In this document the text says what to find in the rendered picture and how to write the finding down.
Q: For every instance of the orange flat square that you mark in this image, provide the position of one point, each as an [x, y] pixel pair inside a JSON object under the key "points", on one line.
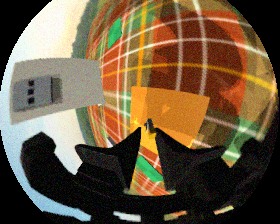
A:
{"points": [[179, 114]]}

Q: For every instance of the grey panel with sockets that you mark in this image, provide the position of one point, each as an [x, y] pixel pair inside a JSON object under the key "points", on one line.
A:
{"points": [[42, 86]]}

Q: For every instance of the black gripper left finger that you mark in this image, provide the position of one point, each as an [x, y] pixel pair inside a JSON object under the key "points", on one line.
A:
{"points": [[120, 158]]}

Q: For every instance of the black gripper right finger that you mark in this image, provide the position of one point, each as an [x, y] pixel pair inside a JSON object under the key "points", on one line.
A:
{"points": [[177, 160]]}

